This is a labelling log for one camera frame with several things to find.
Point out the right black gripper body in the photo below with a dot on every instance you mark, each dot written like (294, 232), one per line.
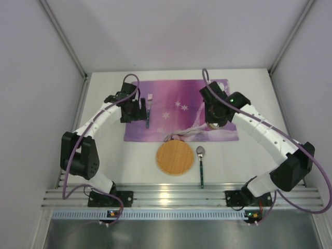
(215, 122)

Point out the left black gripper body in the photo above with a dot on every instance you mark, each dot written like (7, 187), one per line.
(141, 110)

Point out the fork with green handle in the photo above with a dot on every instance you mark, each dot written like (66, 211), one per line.
(149, 103)

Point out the metal cup with wood band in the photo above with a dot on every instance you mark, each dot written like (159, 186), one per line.
(213, 126)

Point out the purple printed placemat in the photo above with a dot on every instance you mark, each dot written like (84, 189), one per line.
(177, 110)

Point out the spoon with green handle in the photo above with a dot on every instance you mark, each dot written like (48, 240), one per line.
(200, 152)

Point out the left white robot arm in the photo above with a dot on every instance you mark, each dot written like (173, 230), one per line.
(79, 156)

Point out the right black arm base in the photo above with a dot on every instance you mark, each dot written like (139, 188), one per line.
(239, 198)

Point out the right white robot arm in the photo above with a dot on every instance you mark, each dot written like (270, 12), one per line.
(292, 165)

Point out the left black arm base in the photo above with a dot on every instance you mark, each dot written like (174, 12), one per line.
(97, 200)

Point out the round woven wicker plate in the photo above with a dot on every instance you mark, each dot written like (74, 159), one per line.
(175, 157)

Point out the left aluminium frame post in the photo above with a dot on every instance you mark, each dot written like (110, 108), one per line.
(61, 35)

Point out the aluminium frame post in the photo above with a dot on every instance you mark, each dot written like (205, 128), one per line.
(61, 35)
(309, 5)

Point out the aluminium mounting rail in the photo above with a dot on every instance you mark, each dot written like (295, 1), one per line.
(178, 196)

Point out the perforated grey cable duct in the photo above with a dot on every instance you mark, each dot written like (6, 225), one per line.
(156, 215)

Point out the right aluminium frame post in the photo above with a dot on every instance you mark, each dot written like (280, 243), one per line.
(309, 5)

